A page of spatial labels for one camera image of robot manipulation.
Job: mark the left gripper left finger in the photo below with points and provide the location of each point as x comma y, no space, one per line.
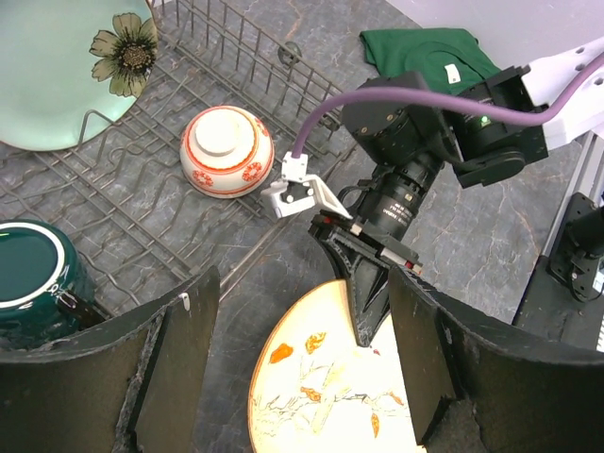
130,384

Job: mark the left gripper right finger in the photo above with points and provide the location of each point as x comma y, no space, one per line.
528,394

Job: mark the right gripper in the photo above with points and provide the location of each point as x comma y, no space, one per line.
362,255

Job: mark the cream bird pattern plate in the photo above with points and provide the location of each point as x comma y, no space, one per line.
315,390

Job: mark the mint green flower plate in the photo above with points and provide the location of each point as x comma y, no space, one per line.
69,69

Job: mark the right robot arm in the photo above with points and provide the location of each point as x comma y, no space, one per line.
486,133

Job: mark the dark green mug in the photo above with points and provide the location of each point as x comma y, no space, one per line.
46,290

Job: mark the white red patterned bowl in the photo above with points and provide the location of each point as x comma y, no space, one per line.
226,152

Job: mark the green folded cloth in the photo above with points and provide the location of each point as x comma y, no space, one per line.
449,59

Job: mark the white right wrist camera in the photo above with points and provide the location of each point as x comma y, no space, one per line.
296,191

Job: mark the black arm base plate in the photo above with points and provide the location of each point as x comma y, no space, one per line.
564,298

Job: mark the grey wire dish rack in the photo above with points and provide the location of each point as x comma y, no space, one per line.
147,132

